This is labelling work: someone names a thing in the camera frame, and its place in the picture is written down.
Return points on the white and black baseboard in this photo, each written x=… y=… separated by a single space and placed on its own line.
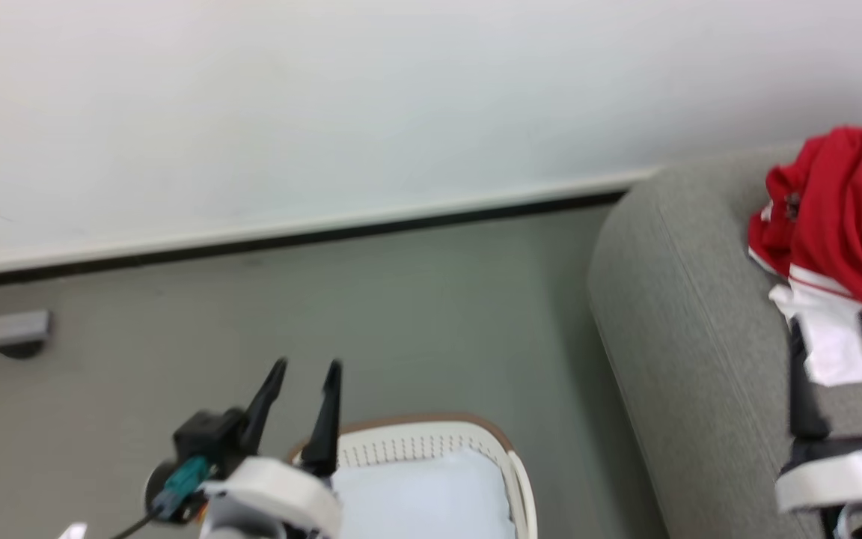
x=289 y=228

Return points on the grey fabric sofa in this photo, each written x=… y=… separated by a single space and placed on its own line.
x=685 y=337

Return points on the red and white garment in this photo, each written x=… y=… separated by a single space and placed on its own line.
x=842 y=224

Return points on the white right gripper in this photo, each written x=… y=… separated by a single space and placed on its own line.
x=842 y=471

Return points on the cream plastic laundry basket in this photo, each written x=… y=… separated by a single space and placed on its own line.
x=431 y=438

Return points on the pale white cloth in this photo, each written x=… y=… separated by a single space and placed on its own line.
x=423 y=498

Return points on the black round frame foot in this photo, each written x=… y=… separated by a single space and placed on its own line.
x=21 y=349

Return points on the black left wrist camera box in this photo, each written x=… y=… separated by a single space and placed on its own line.
x=210 y=438

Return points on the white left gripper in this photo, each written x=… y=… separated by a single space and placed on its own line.
x=274 y=490

